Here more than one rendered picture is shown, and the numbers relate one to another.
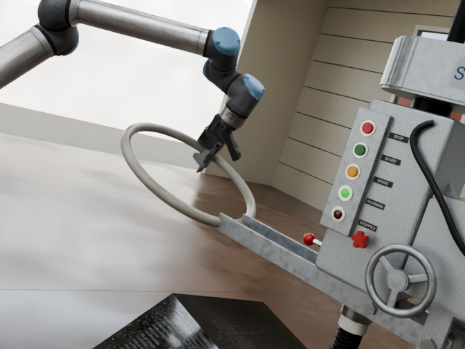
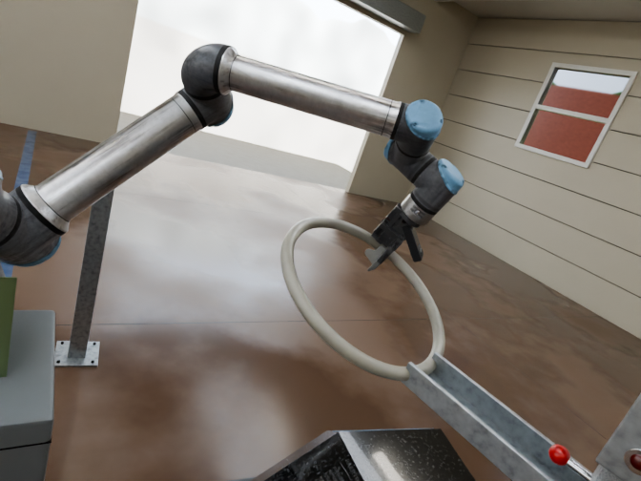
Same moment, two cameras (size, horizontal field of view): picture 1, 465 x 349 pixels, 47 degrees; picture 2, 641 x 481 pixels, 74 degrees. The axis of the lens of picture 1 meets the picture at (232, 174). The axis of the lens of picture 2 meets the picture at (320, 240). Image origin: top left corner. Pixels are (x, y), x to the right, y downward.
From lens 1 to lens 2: 73 cm
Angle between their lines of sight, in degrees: 10
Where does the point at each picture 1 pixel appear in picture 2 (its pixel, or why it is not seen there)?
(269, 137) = not seen: hidden behind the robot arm
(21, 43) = (162, 115)
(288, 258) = (515, 464)
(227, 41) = (426, 120)
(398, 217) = not seen: outside the picture
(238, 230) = (435, 396)
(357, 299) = not seen: outside the picture
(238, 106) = (428, 201)
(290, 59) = (429, 93)
